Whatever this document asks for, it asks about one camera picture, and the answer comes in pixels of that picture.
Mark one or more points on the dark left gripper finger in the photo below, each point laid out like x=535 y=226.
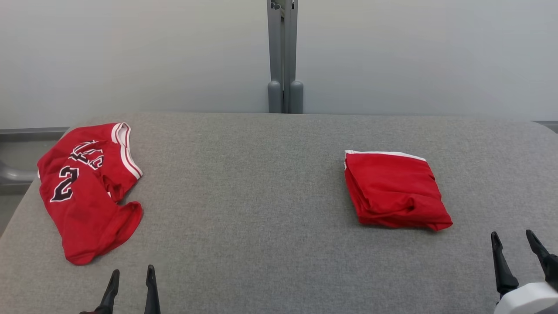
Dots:
x=152 y=292
x=111 y=292

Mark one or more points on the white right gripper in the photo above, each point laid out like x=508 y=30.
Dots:
x=527 y=298

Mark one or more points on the red basketball jersey number print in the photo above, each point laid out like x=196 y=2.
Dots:
x=83 y=218

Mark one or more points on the grey metal stand leg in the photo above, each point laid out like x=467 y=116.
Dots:
x=13 y=174

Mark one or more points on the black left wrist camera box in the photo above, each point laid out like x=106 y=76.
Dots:
x=93 y=311

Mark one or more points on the grey partition base rail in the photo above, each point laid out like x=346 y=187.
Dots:
x=547 y=126
x=30 y=134

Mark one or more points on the grey partition post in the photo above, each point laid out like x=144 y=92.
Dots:
x=274 y=96

